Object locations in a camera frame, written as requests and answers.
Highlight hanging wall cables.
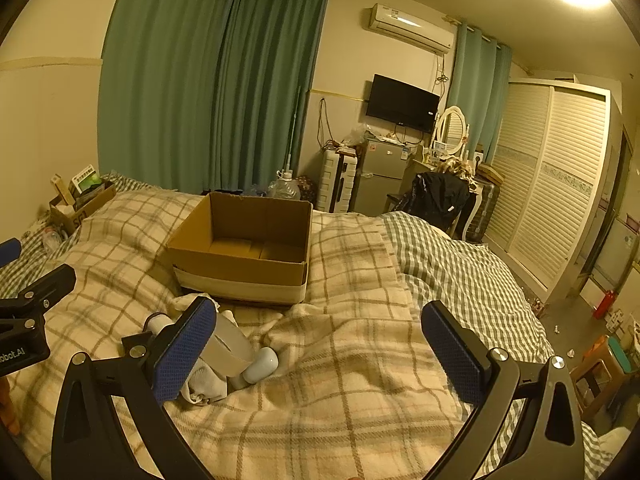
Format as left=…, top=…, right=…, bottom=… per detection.
left=319, top=97, right=342, bottom=150

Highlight green checked bedsheet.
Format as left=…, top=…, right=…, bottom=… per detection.
left=0, top=172, right=121, bottom=306

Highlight green checked quilt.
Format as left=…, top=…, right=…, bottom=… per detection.
left=377, top=210, right=556, bottom=361

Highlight white suitcase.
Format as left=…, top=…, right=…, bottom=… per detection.
left=316, top=149, right=360, bottom=213

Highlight wooden stool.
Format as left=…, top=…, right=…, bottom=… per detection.
left=570, top=339, right=622, bottom=421

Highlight slim beige box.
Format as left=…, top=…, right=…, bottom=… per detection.
left=50, top=174, right=76, bottom=209

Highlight tan fluffy scarf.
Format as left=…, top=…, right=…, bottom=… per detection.
left=439, top=156, right=477, bottom=182

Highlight oval white mirror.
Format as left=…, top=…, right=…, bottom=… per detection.
left=436, top=105, right=469, bottom=157

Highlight white cloth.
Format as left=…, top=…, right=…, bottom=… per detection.
left=179, top=367, right=232, bottom=407

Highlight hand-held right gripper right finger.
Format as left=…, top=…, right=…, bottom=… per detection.
left=421, top=301, right=586, bottom=480

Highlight clear water jug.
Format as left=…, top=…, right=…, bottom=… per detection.
left=267, top=170, right=302, bottom=202

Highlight clear plastic bottle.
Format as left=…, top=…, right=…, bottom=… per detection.
left=42, top=227, right=69, bottom=254

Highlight green window curtain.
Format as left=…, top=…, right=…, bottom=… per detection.
left=215, top=0, right=332, bottom=196

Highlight white rounded bottle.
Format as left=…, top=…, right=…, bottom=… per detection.
left=242, top=347, right=279, bottom=387

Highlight small cardboard carton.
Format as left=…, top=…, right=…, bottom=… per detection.
left=49, top=180, right=118, bottom=237

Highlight white slatted wardrobe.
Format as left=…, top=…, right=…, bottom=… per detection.
left=482, top=77, right=626, bottom=306

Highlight green printed box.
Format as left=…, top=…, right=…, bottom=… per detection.
left=70, top=165, right=104, bottom=197

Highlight teal plastic basin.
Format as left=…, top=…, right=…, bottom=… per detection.
left=606, top=335, right=636, bottom=362

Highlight clear plastic bag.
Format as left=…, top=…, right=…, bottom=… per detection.
left=345, top=125, right=372, bottom=149

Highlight silver fridge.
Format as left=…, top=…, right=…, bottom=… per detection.
left=357, top=138, right=409, bottom=213

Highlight white mop pole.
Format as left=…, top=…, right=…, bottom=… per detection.
left=284, top=85, right=304, bottom=177

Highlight wide green curtain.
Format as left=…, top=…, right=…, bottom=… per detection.
left=99, top=0, right=237, bottom=197

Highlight dark chair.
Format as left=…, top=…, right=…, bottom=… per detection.
left=385, top=180, right=476, bottom=241

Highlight red bottle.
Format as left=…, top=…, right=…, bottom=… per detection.
left=593, top=289, right=617, bottom=320

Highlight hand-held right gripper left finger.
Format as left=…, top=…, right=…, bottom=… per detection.
left=51, top=296, right=218, bottom=480

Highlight beige plaid blanket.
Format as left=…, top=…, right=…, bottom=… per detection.
left=22, top=191, right=586, bottom=480

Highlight white cylindrical tumbler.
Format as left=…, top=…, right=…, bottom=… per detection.
left=212, top=310, right=261, bottom=378

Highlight brown suitcase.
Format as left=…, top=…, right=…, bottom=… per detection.
left=470, top=177, right=502, bottom=244

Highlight cardboard box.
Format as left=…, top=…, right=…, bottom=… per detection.
left=166, top=191, right=314, bottom=307

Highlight black jacket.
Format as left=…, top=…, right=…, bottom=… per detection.
left=400, top=170, right=473, bottom=220

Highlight dark patterned bag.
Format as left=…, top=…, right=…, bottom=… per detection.
left=297, top=176, right=319, bottom=207

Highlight black wall television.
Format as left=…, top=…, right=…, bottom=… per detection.
left=365, top=74, right=441, bottom=134

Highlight white air conditioner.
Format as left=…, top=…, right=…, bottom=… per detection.
left=362, top=2, right=457, bottom=55

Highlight narrow green curtain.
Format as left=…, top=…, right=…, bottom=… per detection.
left=446, top=17, right=514, bottom=167

